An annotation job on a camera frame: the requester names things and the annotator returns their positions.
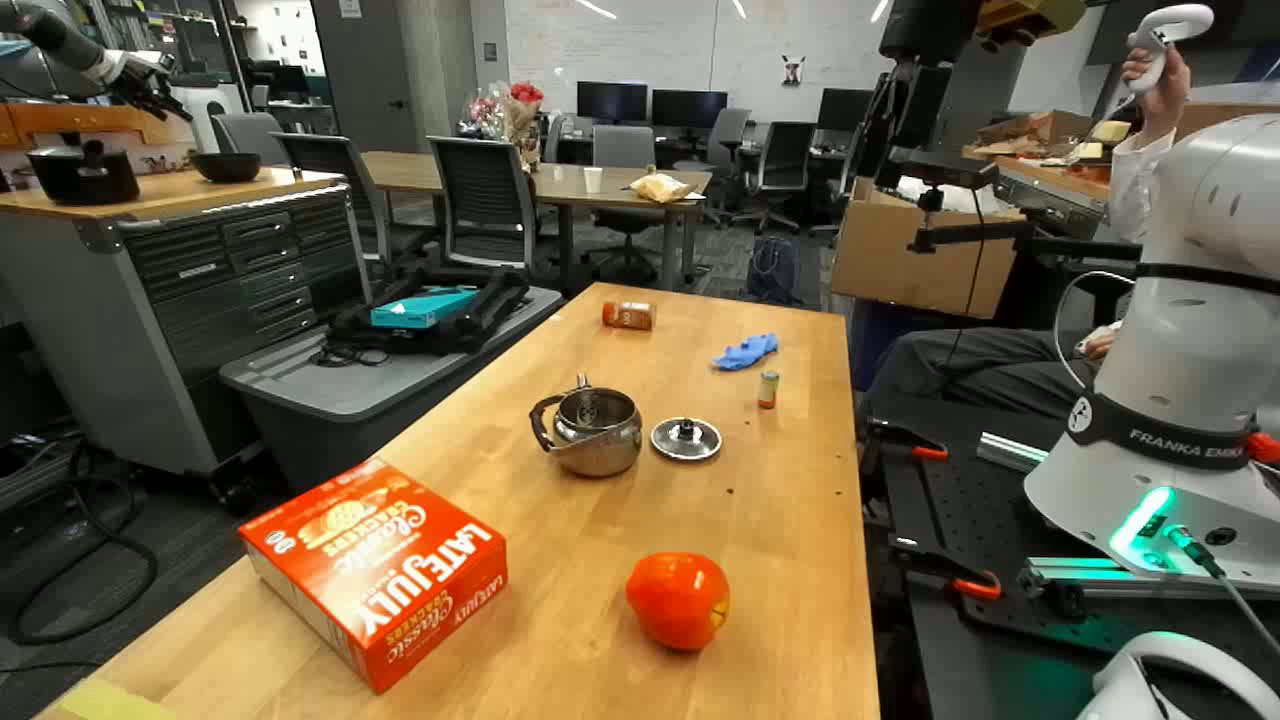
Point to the orange spice jar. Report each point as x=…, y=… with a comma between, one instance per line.
x=625, y=319

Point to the white VR controller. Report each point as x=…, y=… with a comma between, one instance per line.
x=1176, y=25

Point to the small orange label bottle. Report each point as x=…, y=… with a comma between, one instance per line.
x=770, y=391

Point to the operator forearm white sleeve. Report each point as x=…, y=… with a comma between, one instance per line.
x=1137, y=186

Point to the black robot mounting board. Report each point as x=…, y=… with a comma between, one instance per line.
x=961, y=652

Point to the black computer monitor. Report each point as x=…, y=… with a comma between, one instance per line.
x=691, y=110
x=846, y=110
x=611, y=102

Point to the grey office chair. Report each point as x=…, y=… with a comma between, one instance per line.
x=248, y=132
x=623, y=147

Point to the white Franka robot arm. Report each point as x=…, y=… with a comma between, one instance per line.
x=1200, y=333

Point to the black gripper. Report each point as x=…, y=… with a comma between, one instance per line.
x=930, y=25

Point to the silver metal teapot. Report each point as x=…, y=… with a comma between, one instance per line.
x=594, y=438

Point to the wooden office desk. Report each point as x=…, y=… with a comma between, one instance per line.
x=563, y=183

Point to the yellow snack bag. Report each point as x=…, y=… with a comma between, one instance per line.
x=660, y=191

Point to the orange cracker box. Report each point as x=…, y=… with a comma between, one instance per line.
x=374, y=572

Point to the black cooking pot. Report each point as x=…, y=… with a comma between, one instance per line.
x=81, y=178

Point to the wrapped red gift basket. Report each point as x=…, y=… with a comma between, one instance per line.
x=513, y=114

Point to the orange wooden platform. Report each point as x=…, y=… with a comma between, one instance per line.
x=81, y=122

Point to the blue cloth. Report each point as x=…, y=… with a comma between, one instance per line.
x=746, y=354

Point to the white robot base green light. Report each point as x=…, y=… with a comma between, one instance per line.
x=1080, y=486

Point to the white curved plastic object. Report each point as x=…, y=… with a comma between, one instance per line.
x=1135, y=667

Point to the operator hand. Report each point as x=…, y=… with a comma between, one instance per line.
x=1159, y=90

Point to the aluminium profile rail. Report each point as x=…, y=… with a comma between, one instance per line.
x=1080, y=569
x=1012, y=451

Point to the black bowl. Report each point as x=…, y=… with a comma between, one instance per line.
x=227, y=165

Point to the orange toy tomato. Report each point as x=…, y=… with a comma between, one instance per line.
x=676, y=602

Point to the silver teapot lid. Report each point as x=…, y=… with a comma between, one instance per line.
x=684, y=440

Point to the teal plastic device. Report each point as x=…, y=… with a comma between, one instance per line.
x=423, y=309

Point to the grey storage tote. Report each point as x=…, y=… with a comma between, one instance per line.
x=335, y=403

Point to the grey drawer cabinet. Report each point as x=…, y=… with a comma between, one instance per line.
x=172, y=295

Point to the black mesh office chair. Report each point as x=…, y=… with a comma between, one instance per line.
x=481, y=202
x=323, y=152

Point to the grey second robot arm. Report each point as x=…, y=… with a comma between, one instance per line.
x=64, y=44

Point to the operator legs dark trousers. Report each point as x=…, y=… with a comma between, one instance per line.
x=986, y=367

